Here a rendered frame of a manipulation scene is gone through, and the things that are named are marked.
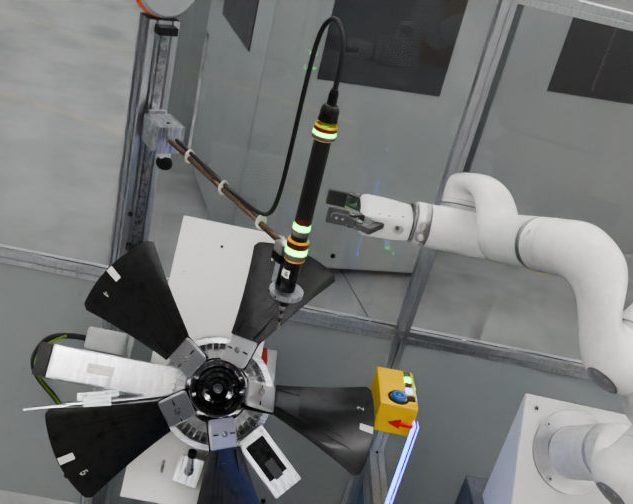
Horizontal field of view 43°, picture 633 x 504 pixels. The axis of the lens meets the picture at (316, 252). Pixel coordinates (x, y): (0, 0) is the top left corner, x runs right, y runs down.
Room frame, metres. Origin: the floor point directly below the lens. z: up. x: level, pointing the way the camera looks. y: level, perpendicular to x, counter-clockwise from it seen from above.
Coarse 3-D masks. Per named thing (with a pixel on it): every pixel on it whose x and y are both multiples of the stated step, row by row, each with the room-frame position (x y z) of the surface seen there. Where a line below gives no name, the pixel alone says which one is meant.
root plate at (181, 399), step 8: (184, 392) 1.38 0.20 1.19; (168, 400) 1.36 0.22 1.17; (176, 400) 1.37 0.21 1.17; (184, 400) 1.38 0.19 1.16; (160, 408) 1.36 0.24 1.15; (168, 408) 1.37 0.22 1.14; (184, 408) 1.39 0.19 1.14; (192, 408) 1.40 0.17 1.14; (168, 416) 1.37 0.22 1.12; (176, 416) 1.38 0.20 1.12; (184, 416) 1.39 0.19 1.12; (192, 416) 1.40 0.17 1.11; (168, 424) 1.37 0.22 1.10; (176, 424) 1.38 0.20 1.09
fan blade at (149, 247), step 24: (120, 264) 1.52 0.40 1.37; (144, 264) 1.51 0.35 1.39; (96, 288) 1.51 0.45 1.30; (120, 288) 1.50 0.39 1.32; (144, 288) 1.49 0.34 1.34; (168, 288) 1.48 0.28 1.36; (96, 312) 1.50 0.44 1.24; (120, 312) 1.49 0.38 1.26; (144, 312) 1.48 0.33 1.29; (168, 312) 1.47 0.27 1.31; (144, 336) 1.48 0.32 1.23; (168, 336) 1.46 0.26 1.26
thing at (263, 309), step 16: (256, 256) 1.66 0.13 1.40; (256, 272) 1.63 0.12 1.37; (272, 272) 1.61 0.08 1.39; (304, 272) 1.59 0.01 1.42; (320, 272) 1.58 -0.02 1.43; (256, 288) 1.59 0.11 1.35; (304, 288) 1.56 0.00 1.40; (320, 288) 1.55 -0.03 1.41; (240, 304) 1.58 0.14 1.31; (256, 304) 1.56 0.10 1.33; (272, 304) 1.54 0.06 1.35; (304, 304) 1.53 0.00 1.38; (240, 320) 1.54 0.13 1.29; (256, 320) 1.52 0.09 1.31; (272, 320) 1.51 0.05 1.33; (240, 336) 1.51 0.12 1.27; (256, 336) 1.48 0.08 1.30
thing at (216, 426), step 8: (208, 424) 1.35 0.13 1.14; (216, 424) 1.37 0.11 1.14; (224, 424) 1.39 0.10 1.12; (232, 424) 1.41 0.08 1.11; (216, 432) 1.35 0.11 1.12; (216, 440) 1.34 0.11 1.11; (224, 440) 1.36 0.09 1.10; (232, 440) 1.38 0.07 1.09; (216, 448) 1.33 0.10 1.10; (224, 448) 1.35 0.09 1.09
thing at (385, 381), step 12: (384, 372) 1.81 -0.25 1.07; (396, 372) 1.83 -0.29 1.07; (372, 384) 1.82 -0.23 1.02; (384, 384) 1.76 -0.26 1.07; (396, 384) 1.77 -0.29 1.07; (384, 396) 1.71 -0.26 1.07; (384, 408) 1.68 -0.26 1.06; (396, 408) 1.68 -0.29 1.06; (408, 408) 1.69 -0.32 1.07; (384, 420) 1.68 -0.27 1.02; (408, 420) 1.69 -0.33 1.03; (396, 432) 1.68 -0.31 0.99; (408, 432) 1.69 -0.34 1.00
